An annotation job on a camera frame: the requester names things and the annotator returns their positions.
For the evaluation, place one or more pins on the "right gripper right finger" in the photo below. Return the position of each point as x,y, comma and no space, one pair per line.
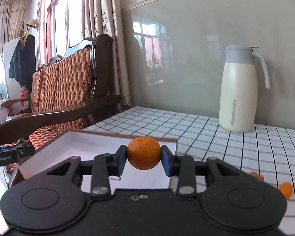
220,177

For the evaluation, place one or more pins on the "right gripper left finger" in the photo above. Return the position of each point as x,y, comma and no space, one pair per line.
100,169

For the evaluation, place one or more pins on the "orange tangerine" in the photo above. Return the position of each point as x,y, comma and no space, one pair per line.
144,152
286,189

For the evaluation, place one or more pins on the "white cardboard box tray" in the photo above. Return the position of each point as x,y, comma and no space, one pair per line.
87,145

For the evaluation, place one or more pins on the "wooden armchair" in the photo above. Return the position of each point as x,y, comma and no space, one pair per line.
6,107

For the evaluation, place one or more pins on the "shrivelled orange fruit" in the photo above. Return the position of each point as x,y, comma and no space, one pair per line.
257,176

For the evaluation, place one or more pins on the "wooden wicker sofa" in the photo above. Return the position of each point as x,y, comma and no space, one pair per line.
71,93

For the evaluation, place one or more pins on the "cream thermos jug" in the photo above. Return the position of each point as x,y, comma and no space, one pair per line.
239,88

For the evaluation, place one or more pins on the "black hanging jacket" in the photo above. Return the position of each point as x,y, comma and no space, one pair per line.
23,62

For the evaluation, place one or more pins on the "checkered white tablecloth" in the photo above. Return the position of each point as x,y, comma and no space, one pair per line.
267,150

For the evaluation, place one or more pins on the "straw hat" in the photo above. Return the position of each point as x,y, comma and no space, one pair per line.
31,23

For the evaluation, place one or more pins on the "far beige curtain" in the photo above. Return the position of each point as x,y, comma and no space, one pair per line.
12,17

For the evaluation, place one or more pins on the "beige curtain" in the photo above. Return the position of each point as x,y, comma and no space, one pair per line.
102,19
12,17

